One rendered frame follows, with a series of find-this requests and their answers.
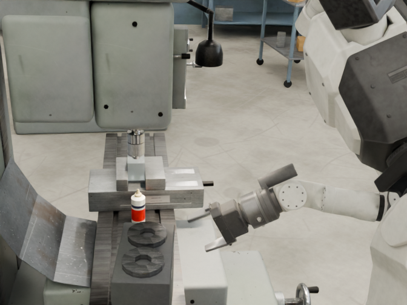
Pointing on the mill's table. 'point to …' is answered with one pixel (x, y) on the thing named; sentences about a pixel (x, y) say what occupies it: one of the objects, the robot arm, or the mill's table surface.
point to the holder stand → (144, 265)
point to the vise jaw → (154, 173)
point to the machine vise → (123, 200)
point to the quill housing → (132, 64)
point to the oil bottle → (138, 207)
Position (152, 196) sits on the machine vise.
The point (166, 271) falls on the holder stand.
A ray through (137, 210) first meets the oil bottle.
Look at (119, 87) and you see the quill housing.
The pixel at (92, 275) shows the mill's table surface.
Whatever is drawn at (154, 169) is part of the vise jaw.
